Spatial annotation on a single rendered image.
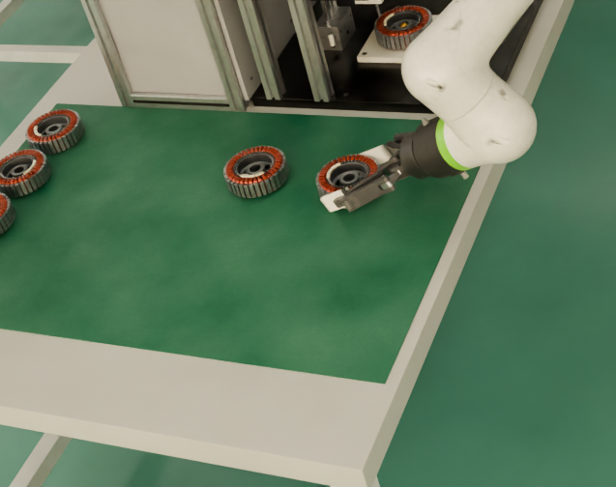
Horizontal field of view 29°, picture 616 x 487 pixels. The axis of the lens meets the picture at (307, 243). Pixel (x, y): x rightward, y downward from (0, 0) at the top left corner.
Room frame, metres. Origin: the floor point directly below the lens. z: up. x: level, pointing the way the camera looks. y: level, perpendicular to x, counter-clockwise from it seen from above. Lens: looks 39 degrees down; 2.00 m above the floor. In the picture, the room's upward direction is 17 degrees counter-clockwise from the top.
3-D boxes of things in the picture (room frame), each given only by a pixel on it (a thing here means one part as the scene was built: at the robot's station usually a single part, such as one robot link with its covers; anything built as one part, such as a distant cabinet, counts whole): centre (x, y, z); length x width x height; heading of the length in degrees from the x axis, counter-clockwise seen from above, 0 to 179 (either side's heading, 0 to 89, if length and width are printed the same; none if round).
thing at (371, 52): (2.01, -0.30, 0.78); 0.15 x 0.15 x 0.01; 57
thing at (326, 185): (1.63, -0.10, 0.77); 0.11 x 0.11 x 0.04
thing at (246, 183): (1.74, 0.05, 0.77); 0.11 x 0.11 x 0.04
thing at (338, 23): (2.09, -0.17, 0.80); 0.08 x 0.05 x 0.06; 147
